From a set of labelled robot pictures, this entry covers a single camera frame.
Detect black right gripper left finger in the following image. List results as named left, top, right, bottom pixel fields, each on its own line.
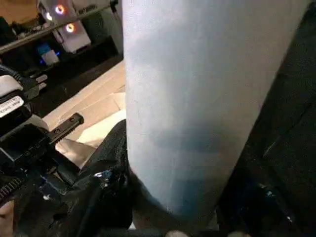
left=14, top=119, right=136, bottom=237

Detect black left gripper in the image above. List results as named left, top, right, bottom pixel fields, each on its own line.
left=0, top=98, right=84, bottom=178

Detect white computer case RGB fans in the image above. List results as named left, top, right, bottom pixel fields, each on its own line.
left=37, top=0, right=92, bottom=54

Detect white plastic table leg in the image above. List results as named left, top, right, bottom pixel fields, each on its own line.
left=122, top=0, right=314, bottom=237

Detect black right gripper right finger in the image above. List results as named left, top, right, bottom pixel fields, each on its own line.
left=216, top=158, right=316, bottom=237

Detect black left wrist camera cable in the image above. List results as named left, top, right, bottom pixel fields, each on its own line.
left=0, top=63, right=48, bottom=99

